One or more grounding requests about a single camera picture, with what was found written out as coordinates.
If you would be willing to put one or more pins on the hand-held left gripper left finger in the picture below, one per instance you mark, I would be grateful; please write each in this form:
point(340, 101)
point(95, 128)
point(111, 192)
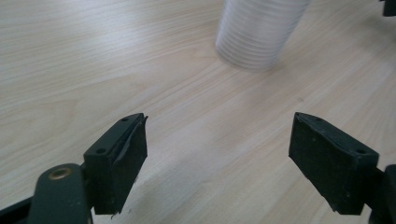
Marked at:
point(116, 165)

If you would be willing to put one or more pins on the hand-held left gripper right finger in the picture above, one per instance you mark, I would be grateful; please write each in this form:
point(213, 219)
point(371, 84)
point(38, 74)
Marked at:
point(333, 165)

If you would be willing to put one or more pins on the stack of clear plastic cups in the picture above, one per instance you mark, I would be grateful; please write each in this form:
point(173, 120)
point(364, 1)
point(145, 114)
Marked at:
point(258, 34)

